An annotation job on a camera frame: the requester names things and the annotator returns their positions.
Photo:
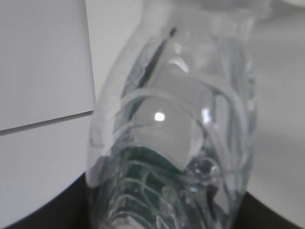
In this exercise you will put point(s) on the clear water bottle green label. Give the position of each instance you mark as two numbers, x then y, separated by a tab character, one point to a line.
171	138

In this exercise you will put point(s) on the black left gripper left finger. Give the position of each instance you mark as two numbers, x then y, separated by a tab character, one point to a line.
68	210

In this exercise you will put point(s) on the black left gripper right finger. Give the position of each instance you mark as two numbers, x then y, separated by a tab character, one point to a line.
255	215

